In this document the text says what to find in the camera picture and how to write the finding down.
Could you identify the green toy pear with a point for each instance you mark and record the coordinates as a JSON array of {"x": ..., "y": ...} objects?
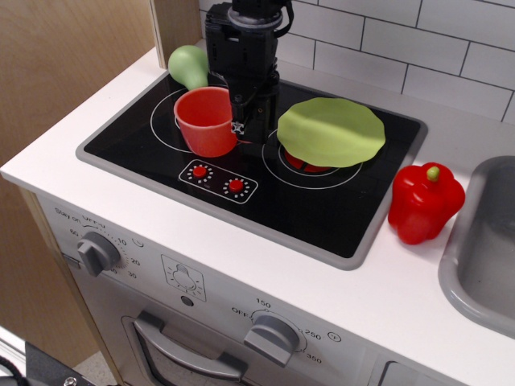
[{"x": 188, "y": 65}]

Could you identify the black toy stove cooktop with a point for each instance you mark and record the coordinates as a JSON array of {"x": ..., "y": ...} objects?
[{"x": 332, "y": 215}]

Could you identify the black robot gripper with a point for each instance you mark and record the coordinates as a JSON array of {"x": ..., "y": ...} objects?
[{"x": 242, "y": 43}]

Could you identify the grey oven door handle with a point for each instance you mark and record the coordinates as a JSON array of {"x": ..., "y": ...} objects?
[{"x": 226, "y": 367}]

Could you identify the black equipment base with screw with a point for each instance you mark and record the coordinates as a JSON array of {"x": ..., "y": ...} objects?
[{"x": 42, "y": 369}]

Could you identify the green plastic toy plate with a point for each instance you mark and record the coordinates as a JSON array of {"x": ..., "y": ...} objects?
[{"x": 331, "y": 132}]

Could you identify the red stove button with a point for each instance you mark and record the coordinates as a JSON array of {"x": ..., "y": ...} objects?
[
  {"x": 236, "y": 186},
  {"x": 199, "y": 172}
]

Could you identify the red left stove button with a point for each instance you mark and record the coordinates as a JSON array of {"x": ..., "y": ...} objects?
[{"x": 199, "y": 172}]

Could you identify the grey timer knob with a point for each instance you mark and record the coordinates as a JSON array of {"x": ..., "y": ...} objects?
[{"x": 97, "y": 253}]

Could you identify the red plastic toy cup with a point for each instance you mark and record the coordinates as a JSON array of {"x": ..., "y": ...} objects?
[{"x": 205, "y": 120}]

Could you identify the red toy bell pepper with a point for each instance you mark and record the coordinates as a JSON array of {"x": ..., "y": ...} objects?
[{"x": 424, "y": 198}]

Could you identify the grey oven temperature knob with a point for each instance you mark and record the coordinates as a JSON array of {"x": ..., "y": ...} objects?
[{"x": 273, "y": 339}]

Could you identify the red right stove button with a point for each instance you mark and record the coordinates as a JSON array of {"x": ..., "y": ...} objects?
[{"x": 236, "y": 186}]

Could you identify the grey toy sink basin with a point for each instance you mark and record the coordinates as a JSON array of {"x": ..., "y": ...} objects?
[{"x": 476, "y": 272}]

